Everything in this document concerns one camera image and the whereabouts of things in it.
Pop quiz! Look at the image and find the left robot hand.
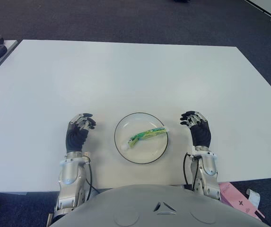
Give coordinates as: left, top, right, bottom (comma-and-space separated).
65, 113, 97, 153

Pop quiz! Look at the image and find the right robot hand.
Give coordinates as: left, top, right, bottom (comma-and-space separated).
179, 110, 212, 148

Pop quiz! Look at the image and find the green toothpaste tube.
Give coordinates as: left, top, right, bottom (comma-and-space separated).
122, 126, 168, 151

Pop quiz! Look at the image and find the white plate black rim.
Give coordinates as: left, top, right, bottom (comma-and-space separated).
114, 112, 170, 165

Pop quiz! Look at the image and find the pink cardboard box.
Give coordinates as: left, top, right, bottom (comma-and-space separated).
218, 182, 266, 219

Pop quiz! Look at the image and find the grey robot torso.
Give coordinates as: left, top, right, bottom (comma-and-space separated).
50, 184, 268, 227

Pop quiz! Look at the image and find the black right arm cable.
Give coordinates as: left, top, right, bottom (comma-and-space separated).
183, 153, 193, 185

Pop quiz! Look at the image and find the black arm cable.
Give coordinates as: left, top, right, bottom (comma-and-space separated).
183, 153, 193, 185
85, 162, 100, 194

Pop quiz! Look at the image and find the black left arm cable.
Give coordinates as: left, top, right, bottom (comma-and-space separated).
85, 162, 100, 194

